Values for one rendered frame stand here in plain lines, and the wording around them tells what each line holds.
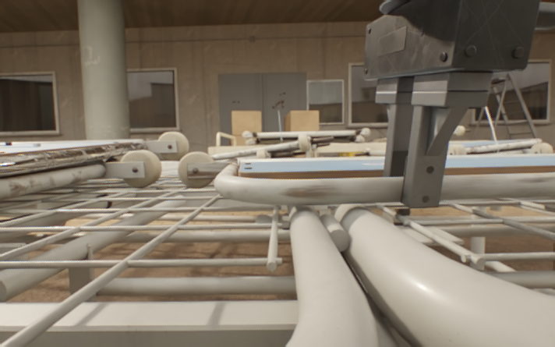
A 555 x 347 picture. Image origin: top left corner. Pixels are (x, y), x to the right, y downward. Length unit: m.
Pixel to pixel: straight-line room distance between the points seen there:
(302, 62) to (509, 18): 6.42
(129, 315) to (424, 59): 0.25
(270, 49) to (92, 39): 3.35
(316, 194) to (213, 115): 6.32
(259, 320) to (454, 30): 0.20
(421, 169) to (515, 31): 0.10
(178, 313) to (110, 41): 4.99
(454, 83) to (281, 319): 0.18
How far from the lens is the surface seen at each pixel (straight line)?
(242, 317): 0.19
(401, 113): 0.27
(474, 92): 0.22
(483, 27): 0.21
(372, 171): 0.32
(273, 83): 6.43
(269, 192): 0.23
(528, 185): 0.33
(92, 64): 5.05
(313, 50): 6.71
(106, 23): 5.19
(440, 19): 0.21
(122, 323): 0.21
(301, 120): 3.96
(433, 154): 0.25
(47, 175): 0.45
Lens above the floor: 0.55
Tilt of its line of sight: 4 degrees down
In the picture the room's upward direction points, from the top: 1 degrees counter-clockwise
